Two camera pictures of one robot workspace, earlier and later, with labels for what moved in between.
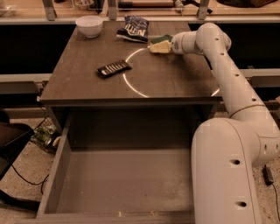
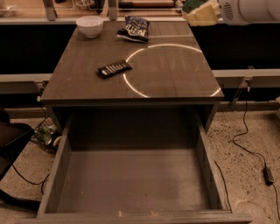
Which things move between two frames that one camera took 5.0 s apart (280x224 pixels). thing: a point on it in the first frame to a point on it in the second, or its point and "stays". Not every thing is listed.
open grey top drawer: x=120 y=168 stays
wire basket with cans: x=46 y=136 stays
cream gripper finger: x=161 y=47 to x=204 y=15
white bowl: x=90 y=25 stays
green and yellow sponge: x=166 y=38 to x=189 y=5
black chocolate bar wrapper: x=110 y=69 stays
